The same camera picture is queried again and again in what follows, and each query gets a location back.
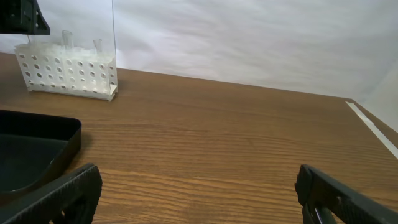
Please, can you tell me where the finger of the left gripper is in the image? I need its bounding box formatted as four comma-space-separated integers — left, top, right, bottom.
0, 0, 51, 35

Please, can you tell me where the white test tube rack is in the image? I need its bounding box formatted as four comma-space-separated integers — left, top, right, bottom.
14, 42, 119, 102

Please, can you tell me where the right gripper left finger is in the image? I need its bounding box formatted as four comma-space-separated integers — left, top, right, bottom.
0, 162, 103, 224

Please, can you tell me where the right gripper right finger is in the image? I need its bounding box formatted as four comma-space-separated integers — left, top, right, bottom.
294, 164, 398, 224

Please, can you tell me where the black tray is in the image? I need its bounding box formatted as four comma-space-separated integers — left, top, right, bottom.
0, 109, 83, 206

